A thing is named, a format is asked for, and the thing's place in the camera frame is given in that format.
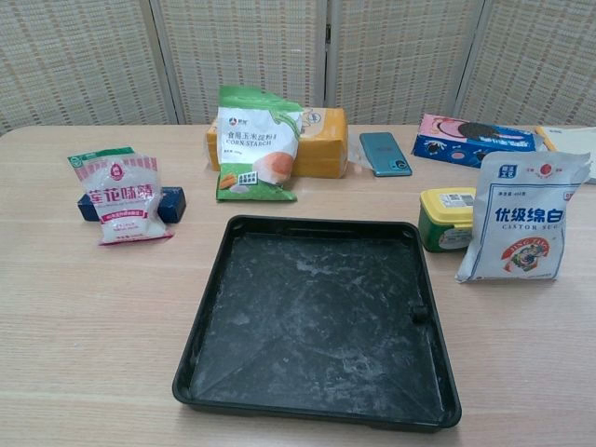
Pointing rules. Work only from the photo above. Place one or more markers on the white sugar packet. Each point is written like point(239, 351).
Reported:
point(517, 223)

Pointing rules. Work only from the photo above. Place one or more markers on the black square tray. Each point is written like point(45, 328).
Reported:
point(316, 316)

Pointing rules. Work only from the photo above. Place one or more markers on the white and red snack bag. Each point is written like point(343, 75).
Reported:
point(121, 200)

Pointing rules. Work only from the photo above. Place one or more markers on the yellow tissue pack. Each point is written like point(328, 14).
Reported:
point(321, 149)

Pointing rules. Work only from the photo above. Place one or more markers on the clear plastic film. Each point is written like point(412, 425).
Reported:
point(356, 156)

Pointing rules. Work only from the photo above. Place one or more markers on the green white corn starch bag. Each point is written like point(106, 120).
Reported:
point(256, 139)

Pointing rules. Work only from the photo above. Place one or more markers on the teal smartphone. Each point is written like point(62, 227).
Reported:
point(382, 151)

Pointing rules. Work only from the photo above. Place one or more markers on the dark blue box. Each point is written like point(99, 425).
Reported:
point(172, 205)

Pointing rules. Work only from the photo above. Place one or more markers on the small yellow container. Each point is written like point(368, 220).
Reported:
point(442, 209)

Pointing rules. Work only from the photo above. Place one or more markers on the woven folding screen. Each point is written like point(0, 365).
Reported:
point(242, 56)

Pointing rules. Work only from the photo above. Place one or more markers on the blue pink cookie box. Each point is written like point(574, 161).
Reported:
point(465, 144)

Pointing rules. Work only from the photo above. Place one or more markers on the notebook with yellow spine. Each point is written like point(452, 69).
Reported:
point(572, 139)

